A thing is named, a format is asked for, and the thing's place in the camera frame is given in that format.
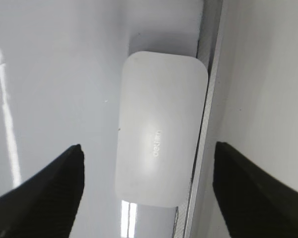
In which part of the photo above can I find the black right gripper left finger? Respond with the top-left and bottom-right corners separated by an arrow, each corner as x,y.
0,144 -> 85,238

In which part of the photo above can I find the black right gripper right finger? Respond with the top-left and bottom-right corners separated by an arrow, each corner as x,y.
213,142 -> 298,238

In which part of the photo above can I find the white whiteboard eraser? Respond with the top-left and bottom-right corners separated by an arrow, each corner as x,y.
115,51 -> 208,207

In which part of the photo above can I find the white framed whiteboard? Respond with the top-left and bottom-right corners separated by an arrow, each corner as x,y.
0,0 -> 223,238

